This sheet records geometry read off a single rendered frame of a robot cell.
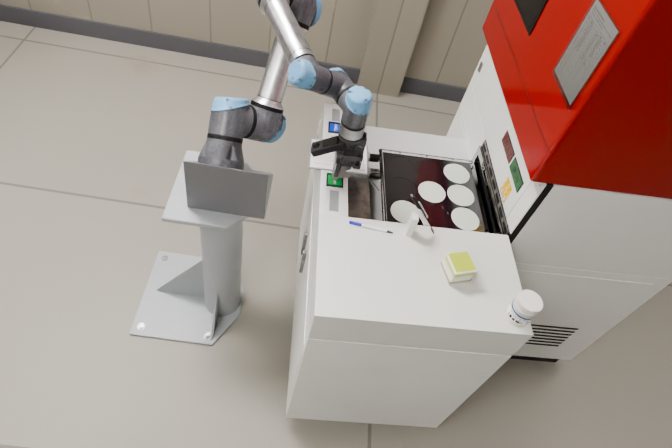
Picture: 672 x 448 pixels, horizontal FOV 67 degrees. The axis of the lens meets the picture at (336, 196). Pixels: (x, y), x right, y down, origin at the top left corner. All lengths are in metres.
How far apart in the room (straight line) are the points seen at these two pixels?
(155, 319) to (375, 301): 1.28
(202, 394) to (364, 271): 1.08
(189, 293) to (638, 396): 2.19
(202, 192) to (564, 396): 1.91
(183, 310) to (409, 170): 1.23
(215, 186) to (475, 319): 0.88
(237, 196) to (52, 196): 1.50
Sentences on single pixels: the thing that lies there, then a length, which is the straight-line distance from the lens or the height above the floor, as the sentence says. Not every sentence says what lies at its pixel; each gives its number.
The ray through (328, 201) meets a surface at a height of 0.96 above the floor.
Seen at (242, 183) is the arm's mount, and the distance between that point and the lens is 1.61.
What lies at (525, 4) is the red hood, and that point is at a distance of 1.82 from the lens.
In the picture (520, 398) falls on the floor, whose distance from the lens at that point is 2.63.
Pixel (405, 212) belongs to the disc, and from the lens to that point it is 1.75.
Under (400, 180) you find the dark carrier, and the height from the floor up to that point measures 0.90.
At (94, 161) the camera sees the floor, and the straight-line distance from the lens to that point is 3.11.
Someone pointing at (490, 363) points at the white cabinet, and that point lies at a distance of 1.73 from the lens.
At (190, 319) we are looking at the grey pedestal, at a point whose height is 0.01.
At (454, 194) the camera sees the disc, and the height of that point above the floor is 0.90.
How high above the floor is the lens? 2.20
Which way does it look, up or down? 49 degrees down
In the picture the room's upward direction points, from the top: 14 degrees clockwise
